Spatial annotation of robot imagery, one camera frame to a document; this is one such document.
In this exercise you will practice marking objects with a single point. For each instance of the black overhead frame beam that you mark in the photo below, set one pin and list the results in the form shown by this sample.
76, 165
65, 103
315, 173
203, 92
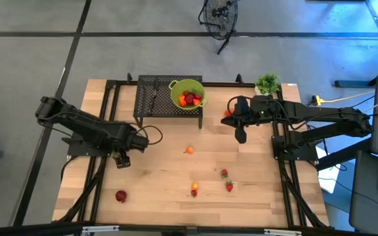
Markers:
28, 231

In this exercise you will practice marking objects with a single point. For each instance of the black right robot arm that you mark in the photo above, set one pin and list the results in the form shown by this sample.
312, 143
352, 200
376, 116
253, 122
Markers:
323, 114

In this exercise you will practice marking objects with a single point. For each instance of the silver metal bracket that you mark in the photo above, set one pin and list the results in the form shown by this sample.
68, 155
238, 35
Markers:
100, 228
282, 232

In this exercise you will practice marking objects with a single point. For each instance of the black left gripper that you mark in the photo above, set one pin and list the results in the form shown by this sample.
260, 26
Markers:
138, 142

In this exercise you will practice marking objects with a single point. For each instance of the yellow power strip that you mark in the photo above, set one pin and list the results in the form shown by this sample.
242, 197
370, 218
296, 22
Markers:
317, 100

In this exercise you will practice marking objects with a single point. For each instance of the dark grey side desk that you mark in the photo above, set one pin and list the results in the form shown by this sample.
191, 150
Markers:
369, 196

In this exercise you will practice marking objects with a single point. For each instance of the green plant in white pot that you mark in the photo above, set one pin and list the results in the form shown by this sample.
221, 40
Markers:
267, 84

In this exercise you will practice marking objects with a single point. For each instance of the black floor fan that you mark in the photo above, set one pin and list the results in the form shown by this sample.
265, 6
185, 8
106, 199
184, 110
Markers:
220, 13

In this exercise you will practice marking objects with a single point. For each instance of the long red bell pepper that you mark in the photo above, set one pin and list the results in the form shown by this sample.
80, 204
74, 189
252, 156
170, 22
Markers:
230, 112

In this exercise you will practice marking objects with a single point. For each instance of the white floor box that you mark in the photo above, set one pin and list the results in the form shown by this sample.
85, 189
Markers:
328, 180

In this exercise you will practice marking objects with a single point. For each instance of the red strawberry long green stem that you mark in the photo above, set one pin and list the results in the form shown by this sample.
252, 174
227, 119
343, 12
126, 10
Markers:
194, 193

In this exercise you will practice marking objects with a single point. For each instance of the black desk leg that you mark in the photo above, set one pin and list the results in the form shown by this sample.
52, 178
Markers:
346, 154

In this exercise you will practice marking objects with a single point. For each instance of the black perforated metal shelf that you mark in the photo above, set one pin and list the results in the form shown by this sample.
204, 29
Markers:
143, 105

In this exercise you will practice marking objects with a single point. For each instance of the small orange peach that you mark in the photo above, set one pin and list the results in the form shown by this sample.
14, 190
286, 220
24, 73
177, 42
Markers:
181, 97
195, 186
189, 150
196, 102
182, 103

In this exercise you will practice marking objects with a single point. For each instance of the dark red pomegranate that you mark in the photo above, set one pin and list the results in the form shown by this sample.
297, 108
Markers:
121, 196

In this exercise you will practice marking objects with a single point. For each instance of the black aluminium table frame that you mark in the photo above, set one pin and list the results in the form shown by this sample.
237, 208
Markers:
215, 84

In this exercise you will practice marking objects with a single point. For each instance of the dark red plum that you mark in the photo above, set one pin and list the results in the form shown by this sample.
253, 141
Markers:
189, 99

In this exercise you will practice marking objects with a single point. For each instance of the red strawberry green leaves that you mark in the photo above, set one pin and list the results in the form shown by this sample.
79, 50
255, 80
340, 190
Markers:
224, 172
186, 93
197, 96
229, 187

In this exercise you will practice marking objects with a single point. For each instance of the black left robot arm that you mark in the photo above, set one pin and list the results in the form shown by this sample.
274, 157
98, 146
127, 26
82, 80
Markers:
87, 126

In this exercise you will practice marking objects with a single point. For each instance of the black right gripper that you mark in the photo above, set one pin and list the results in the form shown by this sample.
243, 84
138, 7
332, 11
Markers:
248, 113

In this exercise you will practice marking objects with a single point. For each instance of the black kitchen knife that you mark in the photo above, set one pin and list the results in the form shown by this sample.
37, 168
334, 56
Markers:
155, 93

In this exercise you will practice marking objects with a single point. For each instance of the dark floor foot bar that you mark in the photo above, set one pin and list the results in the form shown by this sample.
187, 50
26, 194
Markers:
353, 84

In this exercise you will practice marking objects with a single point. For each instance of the green plastic colander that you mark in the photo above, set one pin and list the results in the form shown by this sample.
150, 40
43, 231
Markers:
192, 84

